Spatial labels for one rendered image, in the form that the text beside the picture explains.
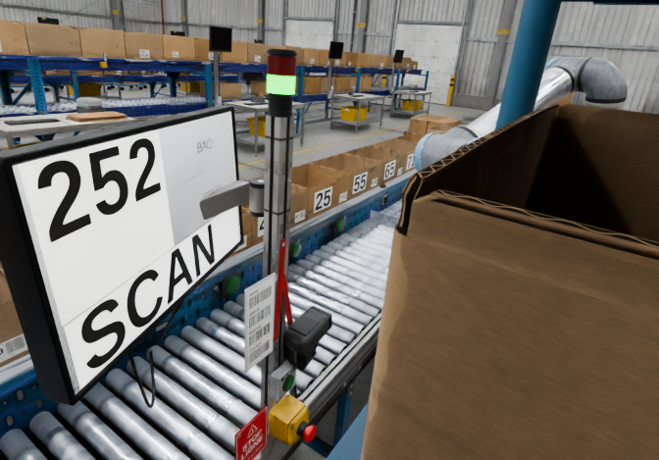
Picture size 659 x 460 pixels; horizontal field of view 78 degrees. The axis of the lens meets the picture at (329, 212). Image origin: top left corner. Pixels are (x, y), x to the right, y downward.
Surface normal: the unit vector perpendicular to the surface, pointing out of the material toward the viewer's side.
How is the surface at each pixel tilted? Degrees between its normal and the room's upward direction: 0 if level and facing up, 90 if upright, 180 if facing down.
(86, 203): 86
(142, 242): 86
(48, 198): 86
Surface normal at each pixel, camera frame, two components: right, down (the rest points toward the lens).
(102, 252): 0.97, 0.09
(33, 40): 0.83, 0.26
